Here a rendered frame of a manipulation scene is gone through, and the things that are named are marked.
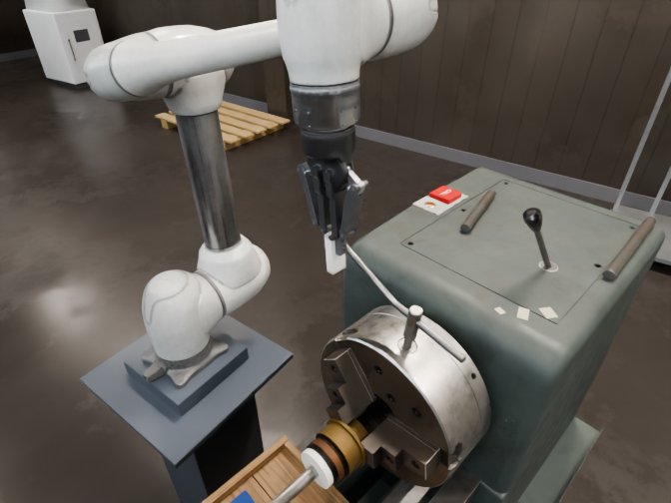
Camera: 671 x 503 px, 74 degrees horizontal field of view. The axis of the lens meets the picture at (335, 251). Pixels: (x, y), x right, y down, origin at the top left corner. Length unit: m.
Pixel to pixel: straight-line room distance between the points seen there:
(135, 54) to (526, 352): 0.83
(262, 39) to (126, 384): 1.03
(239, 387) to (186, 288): 0.34
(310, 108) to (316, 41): 0.08
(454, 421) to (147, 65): 0.78
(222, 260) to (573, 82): 3.39
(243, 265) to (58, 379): 1.59
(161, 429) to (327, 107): 0.99
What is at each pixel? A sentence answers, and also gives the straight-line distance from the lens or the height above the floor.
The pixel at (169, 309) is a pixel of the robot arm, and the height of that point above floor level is 1.03.
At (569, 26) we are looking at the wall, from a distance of 4.10.
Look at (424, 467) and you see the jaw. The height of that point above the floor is 1.11.
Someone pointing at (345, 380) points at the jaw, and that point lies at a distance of 0.81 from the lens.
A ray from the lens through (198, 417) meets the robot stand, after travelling 1.32.
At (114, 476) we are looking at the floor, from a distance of 2.22.
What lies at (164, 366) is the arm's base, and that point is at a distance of 1.34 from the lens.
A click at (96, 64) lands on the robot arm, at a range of 1.00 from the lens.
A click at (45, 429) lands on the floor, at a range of 2.50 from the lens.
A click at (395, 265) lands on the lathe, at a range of 0.92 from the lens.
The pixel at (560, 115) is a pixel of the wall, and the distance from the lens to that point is 4.21.
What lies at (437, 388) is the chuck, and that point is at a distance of 0.76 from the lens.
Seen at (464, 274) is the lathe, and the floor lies 1.25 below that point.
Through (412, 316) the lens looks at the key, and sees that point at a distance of 0.71.
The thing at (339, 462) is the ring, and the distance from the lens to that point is 0.79.
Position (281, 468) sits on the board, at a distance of 1.05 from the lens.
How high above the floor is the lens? 1.80
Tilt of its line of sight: 35 degrees down
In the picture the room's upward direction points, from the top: straight up
